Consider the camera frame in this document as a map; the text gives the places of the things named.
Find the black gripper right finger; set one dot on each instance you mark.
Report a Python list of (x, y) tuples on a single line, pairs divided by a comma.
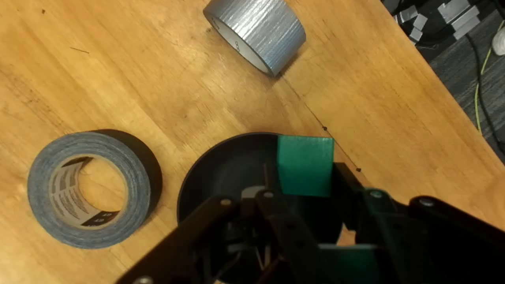
[(420, 237)]

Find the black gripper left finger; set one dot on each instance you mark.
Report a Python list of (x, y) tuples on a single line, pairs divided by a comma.
[(284, 231)]

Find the green block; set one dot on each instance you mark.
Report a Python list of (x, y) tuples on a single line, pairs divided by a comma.
[(305, 166)]

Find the black bowl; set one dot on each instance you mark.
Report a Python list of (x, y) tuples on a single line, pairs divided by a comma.
[(221, 168)]

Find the white rounded object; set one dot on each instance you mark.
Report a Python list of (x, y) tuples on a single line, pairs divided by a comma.
[(499, 40)]

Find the silver duct tape roll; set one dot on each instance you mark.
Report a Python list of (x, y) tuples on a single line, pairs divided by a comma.
[(268, 26)]

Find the black duct tape roll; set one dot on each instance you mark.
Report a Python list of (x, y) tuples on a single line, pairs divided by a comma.
[(47, 210)]

